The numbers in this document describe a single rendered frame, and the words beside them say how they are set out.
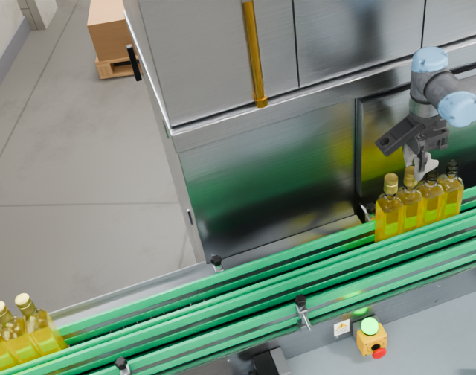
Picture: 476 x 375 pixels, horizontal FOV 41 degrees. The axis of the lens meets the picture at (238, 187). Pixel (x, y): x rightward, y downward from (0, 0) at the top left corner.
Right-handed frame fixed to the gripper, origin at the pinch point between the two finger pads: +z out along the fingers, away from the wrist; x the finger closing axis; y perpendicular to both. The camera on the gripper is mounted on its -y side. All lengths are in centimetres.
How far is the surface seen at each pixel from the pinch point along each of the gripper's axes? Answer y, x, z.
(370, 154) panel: -5.4, 12.0, 1.4
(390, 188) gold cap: -6.8, -1.5, 1.3
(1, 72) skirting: -131, 292, 110
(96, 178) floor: -89, 167, 115
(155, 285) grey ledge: -71, 14, 27
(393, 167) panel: 1.5, 11.9, 9.3
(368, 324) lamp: -21.1, -19.0, 29.8
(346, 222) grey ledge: -12.4, 13.1, 27.2
